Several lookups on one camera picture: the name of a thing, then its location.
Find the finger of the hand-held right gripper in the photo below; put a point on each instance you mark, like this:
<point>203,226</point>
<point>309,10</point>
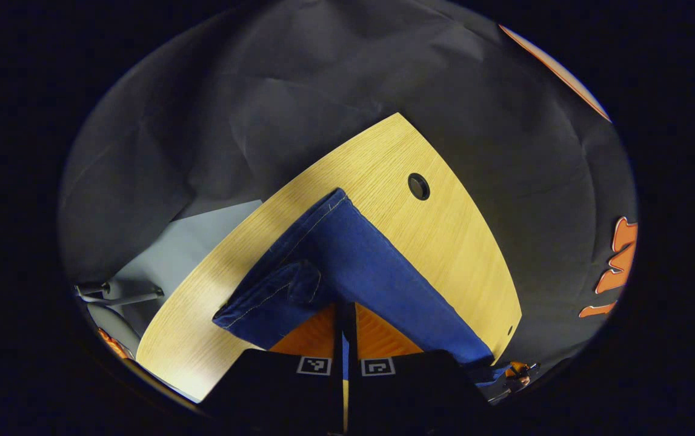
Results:
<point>515,370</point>

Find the blue denim jeans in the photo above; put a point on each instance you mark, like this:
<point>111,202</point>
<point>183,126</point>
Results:
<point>347,254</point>

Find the grey metal table leg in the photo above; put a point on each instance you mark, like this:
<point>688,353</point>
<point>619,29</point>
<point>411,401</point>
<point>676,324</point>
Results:
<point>132,295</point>

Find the orange object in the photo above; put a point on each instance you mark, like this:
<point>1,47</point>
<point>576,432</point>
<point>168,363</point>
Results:
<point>114,344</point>

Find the white furniture base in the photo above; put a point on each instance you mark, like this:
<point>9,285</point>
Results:
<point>111,321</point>

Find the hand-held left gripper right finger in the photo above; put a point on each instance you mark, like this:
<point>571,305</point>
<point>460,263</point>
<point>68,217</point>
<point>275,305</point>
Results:
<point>414,393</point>

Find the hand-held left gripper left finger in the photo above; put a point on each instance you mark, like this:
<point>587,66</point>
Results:
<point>274,393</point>

